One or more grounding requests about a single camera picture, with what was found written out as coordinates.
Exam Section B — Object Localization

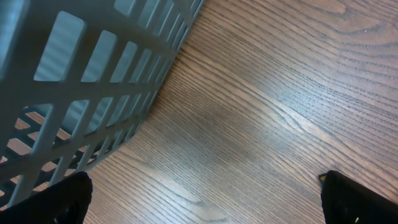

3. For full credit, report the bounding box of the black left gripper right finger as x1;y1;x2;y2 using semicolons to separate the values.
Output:
318;170;397;224

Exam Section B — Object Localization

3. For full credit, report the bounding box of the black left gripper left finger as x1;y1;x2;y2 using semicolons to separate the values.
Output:
1;172;93;224

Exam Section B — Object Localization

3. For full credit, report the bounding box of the grey plastic mesh basket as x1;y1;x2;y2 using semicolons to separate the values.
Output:
1;0;203;210

